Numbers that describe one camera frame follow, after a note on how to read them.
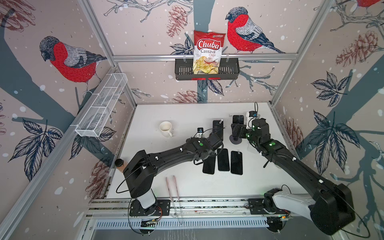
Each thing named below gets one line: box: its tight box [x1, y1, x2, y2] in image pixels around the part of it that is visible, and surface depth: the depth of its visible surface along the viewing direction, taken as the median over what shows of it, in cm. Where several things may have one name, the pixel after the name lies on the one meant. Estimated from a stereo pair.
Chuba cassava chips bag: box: [193, 30, 226, 75], surface depth 86 cm
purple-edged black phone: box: [212, 120, 224, 141], surface depth 97 cm
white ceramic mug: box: [159, 121, 173, 138], surface depth 97 cm
